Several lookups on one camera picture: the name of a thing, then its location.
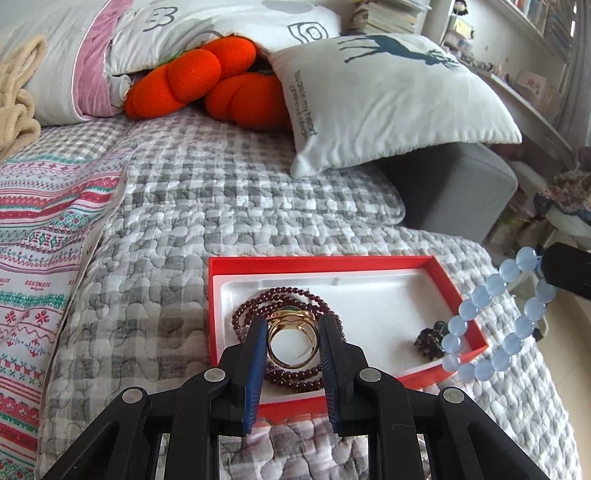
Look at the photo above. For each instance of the white pink pillow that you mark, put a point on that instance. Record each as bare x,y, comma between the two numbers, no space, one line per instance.
60,46

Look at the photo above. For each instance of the red cardboard box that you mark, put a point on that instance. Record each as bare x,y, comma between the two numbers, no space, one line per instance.
323,266

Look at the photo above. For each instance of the dark bead cluster ornament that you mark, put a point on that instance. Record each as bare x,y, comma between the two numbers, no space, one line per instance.
429,341

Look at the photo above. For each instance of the stack of books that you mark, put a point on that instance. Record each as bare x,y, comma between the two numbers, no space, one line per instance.
383,18

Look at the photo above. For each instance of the beige fleece blanket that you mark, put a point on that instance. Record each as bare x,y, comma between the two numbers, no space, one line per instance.
14,92

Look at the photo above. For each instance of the white bookshelf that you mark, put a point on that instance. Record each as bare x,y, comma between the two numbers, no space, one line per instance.
521,106

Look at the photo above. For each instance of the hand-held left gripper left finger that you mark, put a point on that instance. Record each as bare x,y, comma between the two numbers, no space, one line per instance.
254,369

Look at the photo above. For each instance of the floral cloth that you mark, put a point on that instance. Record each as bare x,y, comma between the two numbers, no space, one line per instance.
563,189

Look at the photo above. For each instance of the orange plush pumpkin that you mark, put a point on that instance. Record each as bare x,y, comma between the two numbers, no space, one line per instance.
254,101
189,74

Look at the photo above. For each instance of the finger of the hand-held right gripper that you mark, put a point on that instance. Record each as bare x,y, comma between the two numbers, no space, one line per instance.
570,272

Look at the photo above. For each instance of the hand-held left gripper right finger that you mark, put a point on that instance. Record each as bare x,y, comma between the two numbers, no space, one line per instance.
330,369

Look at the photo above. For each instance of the white deer print cushion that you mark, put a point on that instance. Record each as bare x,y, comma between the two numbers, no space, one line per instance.
392,101

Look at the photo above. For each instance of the red green patterned blanket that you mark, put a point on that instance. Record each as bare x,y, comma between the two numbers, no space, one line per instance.
46,230

